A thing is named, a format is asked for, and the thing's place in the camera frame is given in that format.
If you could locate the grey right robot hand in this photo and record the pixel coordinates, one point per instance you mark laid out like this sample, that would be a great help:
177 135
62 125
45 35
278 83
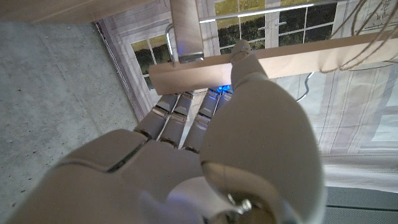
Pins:
248 140

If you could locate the jute thread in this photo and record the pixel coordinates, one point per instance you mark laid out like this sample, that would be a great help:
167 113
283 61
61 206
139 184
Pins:
377 39

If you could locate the printed window backdrop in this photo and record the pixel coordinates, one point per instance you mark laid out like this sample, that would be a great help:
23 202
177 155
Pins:
357 118

